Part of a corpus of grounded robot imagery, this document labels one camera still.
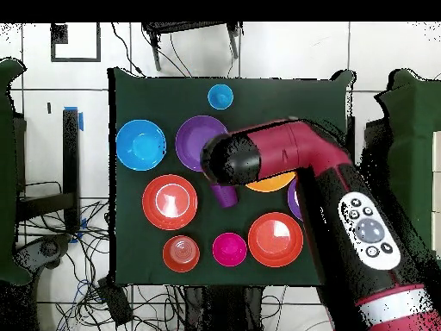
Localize purple cup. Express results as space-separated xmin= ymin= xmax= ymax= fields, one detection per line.
xmin=209 ymin=184 xmax=239 ymax=209

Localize red bowl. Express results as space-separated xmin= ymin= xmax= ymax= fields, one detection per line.
xmin=141 ymin=173 xmax=199 ymax=231
xmin=246 ymin=211 xmax=305 ymax=269

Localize pink bowl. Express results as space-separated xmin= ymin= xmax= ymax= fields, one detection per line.
xmin=211 ymin=231 xmax=248 ymax=268

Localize blue cup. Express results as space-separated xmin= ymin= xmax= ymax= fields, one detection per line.
xmin=207 ymin=84 xmax=235 ymax=111

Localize white box stack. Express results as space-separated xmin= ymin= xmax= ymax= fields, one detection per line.
xmin=432 ymin=130 xmax=441 ymax=259

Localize large orange bowl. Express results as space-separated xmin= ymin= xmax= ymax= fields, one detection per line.
xmin=245 ymin=171 xmax=297 ymax=193

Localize purple bowl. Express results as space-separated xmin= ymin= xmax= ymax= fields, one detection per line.
xmin=174 ymin=115 xmax=229 ymax=173
xmin=287 ymin=178 xmax=305 ymax=222

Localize small orange bowl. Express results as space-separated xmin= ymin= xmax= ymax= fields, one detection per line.
xmin=162 ymin=234 xmax=202 ymax=274

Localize blue bowl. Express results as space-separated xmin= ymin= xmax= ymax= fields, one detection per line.
xmin=115 ymin=119 xmax=168 ymax=172

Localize dark green table cloth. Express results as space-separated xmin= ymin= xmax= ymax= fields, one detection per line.
xmin=107 ymin=66 xmax=356 ymax=287

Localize blue tape strip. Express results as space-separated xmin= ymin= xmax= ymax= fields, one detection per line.
xmin=64 ymin=105 xmax=84 ymax=132

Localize black power strip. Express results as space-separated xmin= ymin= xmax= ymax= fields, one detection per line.
xmin=96 ymin=277 xmax=134 ymax=327

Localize black chair base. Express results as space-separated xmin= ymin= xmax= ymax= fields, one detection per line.
xmin=13 ymin=234 xmax=71 ymax=273

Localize green cloth side table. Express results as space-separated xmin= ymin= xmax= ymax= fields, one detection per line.
xmin=375 ymin=67 xmax=441 ymax=294
xmin=0 ymin=57 xmax=32 ymax=287

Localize black table frame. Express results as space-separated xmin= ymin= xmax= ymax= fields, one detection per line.
xmin=345 ymin=115 xmax=390 ymax=166
xmin=15 ymin=108 xmax=82 ymax=234

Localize floor cable tangle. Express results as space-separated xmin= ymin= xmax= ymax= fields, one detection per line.
xmin=20 ymin=199 xmax=187 ymax=331

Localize black floor frame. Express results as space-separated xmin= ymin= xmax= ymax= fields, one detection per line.
xmin=50 ymin=22 xmax=102 ymax=63

